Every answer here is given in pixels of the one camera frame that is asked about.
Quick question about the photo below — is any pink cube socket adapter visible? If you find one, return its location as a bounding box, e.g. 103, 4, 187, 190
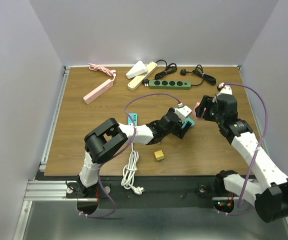
194, 102, 205, 120

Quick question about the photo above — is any teal triangular power strip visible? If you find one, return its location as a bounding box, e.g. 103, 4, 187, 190
182, 117, 195, 129

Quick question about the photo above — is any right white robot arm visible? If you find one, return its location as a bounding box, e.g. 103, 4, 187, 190
195, 93, 288, 223

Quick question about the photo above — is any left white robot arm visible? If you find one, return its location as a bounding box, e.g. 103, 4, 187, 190
77, 105, 192, 198

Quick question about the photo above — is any yellow cube plug adapter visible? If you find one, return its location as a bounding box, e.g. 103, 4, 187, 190
154, 150, 165, 162

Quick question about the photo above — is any teal rectangular power strip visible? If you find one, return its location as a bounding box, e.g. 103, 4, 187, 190
127, 113, 138, 126

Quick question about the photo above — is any green power strip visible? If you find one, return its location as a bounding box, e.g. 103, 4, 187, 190
148, 80, 192, 90

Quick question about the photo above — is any beige power strip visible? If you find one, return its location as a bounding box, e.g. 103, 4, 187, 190
127, 61, 157, 91

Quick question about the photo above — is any white triangular power strip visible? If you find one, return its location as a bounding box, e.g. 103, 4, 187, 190
126, 60, 147, 79

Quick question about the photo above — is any pink power strip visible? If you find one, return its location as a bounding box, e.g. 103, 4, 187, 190
83, 79, 114, 105

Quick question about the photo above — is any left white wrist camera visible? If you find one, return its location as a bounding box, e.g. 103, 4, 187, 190
175, 102, 192, 123

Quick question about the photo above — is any right aluminium rail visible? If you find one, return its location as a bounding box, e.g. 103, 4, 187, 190
236, 64, 288, 240

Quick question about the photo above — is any aluminium rail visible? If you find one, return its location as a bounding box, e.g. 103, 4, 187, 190
13, 66, 71, 240
236, 64, 288, 240

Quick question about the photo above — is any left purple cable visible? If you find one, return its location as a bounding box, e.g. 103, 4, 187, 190
78, 92, 184, 219

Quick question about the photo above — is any purple cable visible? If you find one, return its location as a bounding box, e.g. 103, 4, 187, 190
218, 82, 270, 216
78, 92, 184, 219

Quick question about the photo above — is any black cord with plug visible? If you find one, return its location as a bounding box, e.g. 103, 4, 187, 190
180, 64, 217, 87

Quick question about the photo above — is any black coiled cord left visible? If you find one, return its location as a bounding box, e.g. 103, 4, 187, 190
142, 59, 178, 87

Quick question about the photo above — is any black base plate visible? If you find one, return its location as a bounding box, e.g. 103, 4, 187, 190
33, 174, 259, 210

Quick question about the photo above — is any white coiled cord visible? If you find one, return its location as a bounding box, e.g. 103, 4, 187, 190
120, 142, 146, 196

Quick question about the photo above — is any pink coiled cord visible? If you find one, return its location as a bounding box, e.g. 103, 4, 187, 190
88, 62, 117, 81

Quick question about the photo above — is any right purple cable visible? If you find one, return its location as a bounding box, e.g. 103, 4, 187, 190
218, 82, 270, 216

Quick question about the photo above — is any left aluminium rail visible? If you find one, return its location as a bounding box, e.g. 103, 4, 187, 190
13, 66, 71, 240

